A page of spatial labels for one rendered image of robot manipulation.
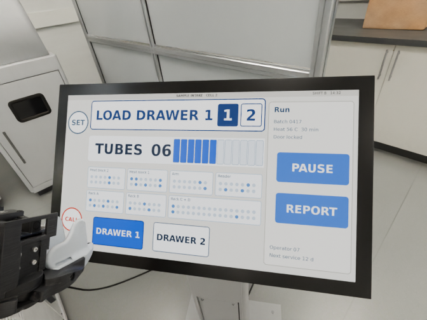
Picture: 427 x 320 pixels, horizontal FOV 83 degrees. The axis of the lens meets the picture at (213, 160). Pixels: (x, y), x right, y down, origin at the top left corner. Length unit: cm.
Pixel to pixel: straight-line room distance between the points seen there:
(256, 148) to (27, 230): 29
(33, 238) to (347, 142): 39
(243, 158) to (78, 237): 24
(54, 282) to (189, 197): 20
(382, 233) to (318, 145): 150
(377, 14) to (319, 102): 210
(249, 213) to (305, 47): 69
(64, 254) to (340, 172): 36
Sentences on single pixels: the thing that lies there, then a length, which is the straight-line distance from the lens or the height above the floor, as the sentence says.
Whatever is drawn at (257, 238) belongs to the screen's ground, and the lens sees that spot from 38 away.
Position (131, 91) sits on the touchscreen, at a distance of 45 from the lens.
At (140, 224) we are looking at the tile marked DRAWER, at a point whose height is 102.
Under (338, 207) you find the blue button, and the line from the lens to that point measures 39.
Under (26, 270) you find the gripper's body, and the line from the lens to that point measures 30.
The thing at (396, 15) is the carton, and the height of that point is 99.
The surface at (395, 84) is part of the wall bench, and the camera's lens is 228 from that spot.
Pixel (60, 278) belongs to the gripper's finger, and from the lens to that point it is 30.
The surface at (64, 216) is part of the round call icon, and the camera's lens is 51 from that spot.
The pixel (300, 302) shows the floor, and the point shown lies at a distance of 147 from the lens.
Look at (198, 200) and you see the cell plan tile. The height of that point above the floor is 105.
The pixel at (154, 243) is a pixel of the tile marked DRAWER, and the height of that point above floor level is 100.
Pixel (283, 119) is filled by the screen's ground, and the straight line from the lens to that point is 38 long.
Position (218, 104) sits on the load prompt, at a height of 117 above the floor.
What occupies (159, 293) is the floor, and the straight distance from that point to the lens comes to 152.
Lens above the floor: 133
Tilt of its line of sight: 37 degrees down
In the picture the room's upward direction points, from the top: 6 degrees counter-clockwise
